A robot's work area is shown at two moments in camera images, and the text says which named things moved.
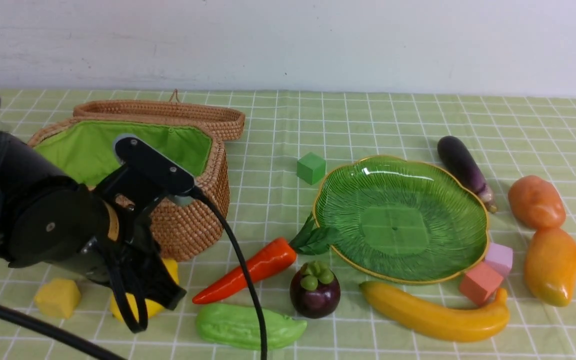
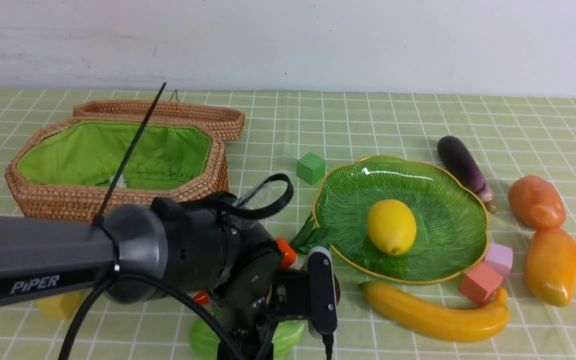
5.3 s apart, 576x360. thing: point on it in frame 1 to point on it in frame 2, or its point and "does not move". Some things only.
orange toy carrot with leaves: (309, 240) does not move
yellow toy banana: (443, 323) does not move
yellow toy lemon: (153, 308) to (392, 226)
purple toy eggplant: (454, 155) does not move
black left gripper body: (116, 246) to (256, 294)
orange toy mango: (553, 262) does not move
